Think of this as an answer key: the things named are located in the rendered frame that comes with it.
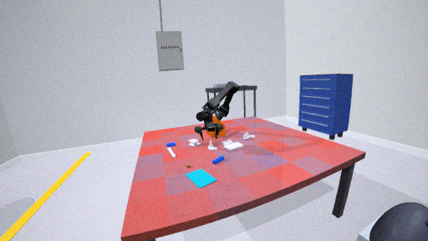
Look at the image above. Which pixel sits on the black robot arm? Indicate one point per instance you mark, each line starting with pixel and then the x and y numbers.
pixel 229 90

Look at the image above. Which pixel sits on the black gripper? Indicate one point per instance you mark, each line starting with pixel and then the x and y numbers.
pixel 198 129

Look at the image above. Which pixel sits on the cyan flat plate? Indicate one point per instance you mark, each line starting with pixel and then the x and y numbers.
pixel 201 178

